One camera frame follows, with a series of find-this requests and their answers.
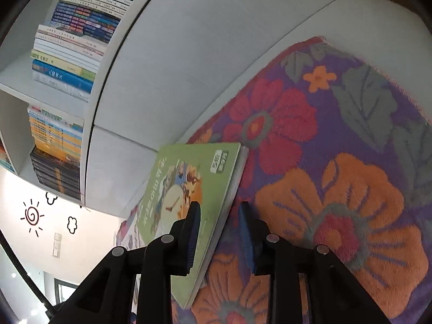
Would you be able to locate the row of shelved books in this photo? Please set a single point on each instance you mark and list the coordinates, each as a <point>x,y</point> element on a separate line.
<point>51,53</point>

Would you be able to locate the light green illustrated book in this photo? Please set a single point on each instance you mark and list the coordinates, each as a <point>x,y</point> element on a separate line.
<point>207,173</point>

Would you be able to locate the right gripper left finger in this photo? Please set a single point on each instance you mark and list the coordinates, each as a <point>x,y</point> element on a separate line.
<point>106,294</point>

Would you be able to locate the floral woven tablecloth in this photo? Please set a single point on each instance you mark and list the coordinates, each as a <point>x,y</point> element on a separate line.
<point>338,155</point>

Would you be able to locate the white monkey mythology book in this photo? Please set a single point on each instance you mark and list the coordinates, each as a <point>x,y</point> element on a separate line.
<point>128,235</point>

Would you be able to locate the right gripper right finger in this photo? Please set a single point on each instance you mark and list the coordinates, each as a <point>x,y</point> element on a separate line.
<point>334,294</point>

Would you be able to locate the white bookshelf cabinet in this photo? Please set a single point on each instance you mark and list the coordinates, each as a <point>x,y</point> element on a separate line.
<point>167,61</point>

